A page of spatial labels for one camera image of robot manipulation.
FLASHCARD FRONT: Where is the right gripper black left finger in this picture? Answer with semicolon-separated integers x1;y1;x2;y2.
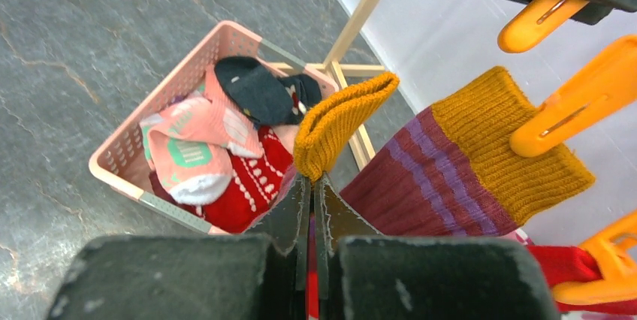
46;175;311;319

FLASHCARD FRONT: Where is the pink green patterned sock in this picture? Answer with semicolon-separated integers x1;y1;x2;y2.
140;65;264;206

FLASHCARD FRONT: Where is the red white patterned Christmas sock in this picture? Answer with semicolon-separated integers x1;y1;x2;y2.
149;126;292;234

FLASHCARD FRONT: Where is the black sock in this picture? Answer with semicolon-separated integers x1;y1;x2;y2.
213;56;322;126

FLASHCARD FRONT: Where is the plain red sock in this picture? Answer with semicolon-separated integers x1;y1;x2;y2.
527;245;636;315

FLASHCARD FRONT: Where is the pink perforated plastic basket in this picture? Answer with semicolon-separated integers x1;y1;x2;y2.
88;20;342;236

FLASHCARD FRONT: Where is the orange plastic clothes peg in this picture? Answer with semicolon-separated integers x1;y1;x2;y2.
509;35;636;158

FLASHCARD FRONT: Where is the wooden rack frame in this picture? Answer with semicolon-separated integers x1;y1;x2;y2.
264;0;406;172

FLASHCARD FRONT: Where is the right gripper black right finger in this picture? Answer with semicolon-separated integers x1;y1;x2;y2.
314;176;561;319

